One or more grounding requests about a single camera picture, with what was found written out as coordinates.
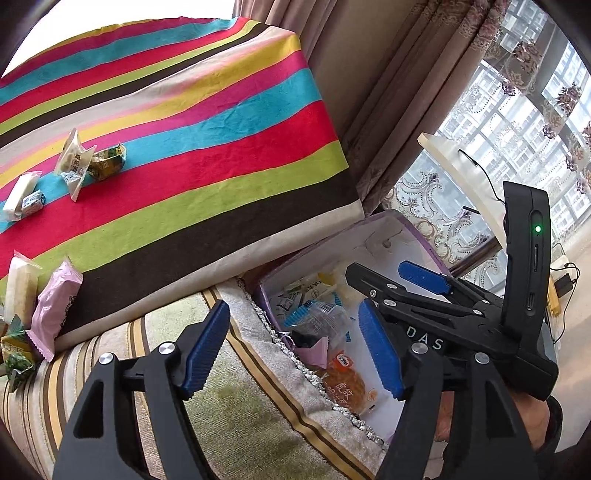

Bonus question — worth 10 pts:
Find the orange clear bread packet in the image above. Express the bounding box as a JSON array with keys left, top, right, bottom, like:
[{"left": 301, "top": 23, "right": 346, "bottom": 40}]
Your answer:
[{"left": 321, "top": 348, "right": 386, "bottom": 415}]

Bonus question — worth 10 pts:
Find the white rice cracker packet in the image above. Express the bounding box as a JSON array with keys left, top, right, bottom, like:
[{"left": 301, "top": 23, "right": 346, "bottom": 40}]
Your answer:
[{"left": 4, "top": 251, "right": 41, "bottom": 329}]

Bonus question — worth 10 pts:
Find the white round table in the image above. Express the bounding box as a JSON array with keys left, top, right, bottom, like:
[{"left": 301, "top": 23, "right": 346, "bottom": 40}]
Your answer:
[{"left": 418, "top": 133, "right": 509, "bottom": 252}]

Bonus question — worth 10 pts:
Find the patterned lace curtain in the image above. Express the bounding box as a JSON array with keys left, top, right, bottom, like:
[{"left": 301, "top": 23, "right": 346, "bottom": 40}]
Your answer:
[{"left": 383, "top": 0, "right": 591, "bottom": 278}]

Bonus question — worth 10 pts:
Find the brown curtain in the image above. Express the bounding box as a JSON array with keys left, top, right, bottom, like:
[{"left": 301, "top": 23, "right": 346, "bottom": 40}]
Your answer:
[{"left": 233, "top": 0, "right": 509, "bottom": 217}]

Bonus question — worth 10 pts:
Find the striped sofa cushion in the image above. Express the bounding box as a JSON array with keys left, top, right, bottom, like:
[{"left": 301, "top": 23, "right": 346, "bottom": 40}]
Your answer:
[{"left": 0, "top": 277, "right": 393, "bottom": 480}]

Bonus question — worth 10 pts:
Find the cream pastry packet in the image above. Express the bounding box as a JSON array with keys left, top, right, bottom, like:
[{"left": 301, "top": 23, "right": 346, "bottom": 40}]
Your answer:
[{"left": 270, "top": 276, "right": 320, "bottom": 319}]

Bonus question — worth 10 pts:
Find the person's right hand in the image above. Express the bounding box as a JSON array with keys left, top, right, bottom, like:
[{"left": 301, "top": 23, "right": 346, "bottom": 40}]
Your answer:
[{"left": 506, "top": 389, "right": 551, "bottom": 452}]

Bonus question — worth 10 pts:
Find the clear plastic packet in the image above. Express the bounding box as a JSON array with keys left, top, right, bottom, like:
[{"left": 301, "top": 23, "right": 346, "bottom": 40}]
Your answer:
[{"left": 281, "top": 300, "right": 354, "bottom": 344}]

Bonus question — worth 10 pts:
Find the white storage box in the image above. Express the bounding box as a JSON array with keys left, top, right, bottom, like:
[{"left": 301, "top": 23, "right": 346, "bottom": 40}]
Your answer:
[{"left": 240, "top": 210, "right": 455, "bottom": 444}]

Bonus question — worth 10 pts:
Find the striped colourful tablecloth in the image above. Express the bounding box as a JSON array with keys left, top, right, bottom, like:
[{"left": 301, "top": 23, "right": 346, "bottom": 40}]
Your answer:
[{"left": 0, "top": 16, "right": 365, "bottom": 352}]

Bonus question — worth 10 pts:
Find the blue white small packet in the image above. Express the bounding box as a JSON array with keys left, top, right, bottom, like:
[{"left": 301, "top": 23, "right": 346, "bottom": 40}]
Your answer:
[{"left": 21, "top": 190, "right": 47, "bottom": 216}]

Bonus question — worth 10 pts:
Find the dark grey snack packet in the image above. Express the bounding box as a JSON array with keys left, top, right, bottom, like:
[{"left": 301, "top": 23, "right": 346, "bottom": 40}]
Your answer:
[{"left": 288, "top": 325, "right": 324, "bottom": 349}]

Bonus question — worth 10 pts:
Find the pink snack packet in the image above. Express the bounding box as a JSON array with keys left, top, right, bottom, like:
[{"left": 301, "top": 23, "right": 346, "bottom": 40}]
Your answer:
[
  {"left": 25, "top": 258, "right": 84, "bottom": 361},
  {"left": 295, "top": 336, "right": 331, "bottom": 370}
]

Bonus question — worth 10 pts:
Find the person's right forearm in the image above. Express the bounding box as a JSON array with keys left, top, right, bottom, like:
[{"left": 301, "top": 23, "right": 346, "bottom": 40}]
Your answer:
[{"left": 531, "top": 397, "right": 566, "bottom": 480}]

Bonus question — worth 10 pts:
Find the white printed snack packet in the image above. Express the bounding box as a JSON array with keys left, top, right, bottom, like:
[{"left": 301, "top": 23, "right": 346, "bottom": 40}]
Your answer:
[{"left": 54, "top": 129, "right": 96, "bottom": 202}]

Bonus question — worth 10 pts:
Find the green pea packet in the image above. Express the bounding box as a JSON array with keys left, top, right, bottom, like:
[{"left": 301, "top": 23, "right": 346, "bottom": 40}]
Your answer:
[{"left": 0, "top": 352, "right": 37, "bottom": 393}]

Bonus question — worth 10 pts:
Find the white bar packet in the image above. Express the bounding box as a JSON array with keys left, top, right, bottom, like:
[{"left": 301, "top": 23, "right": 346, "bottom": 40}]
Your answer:
[{"left": 2, "top": 172, "right": 42, "bottom": 221}]

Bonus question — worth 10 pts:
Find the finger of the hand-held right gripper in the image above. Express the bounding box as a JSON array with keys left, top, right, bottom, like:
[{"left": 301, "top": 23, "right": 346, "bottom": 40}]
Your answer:
[
  {"left": 345, "top": 262, "right": 486, "bottom": 325},
  {"left": 398, "top": 261, "right": 503, "bottom": 315}
]

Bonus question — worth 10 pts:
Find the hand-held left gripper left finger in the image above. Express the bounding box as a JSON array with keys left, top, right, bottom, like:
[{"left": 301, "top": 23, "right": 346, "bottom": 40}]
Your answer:
[{"left": 53, "top": 300, "right": 230, "bottom": 480}]

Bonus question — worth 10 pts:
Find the green yellow small packet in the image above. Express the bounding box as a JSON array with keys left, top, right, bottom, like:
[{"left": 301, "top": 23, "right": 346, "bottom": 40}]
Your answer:
[
  {"left": 0, "top": 316, "right": 40, "bottom": 357},
  {"left": 88, "top": 144, "right": 127, "bottom": 182}
]

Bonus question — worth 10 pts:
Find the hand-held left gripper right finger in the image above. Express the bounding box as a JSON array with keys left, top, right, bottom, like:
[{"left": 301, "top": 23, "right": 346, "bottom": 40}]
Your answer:
[{"left": 358, "top": 299, "right": 541, "bottom": 480}]

